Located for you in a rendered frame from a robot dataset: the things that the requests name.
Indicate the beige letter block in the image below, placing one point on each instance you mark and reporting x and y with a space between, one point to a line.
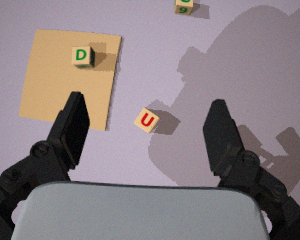
83 57
183 6
146 120

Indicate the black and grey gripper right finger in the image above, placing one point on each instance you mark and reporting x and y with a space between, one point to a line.
240 169

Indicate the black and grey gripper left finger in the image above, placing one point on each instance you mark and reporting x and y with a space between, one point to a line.
43 165

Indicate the tan flat mat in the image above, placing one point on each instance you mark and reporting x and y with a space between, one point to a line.
50 76

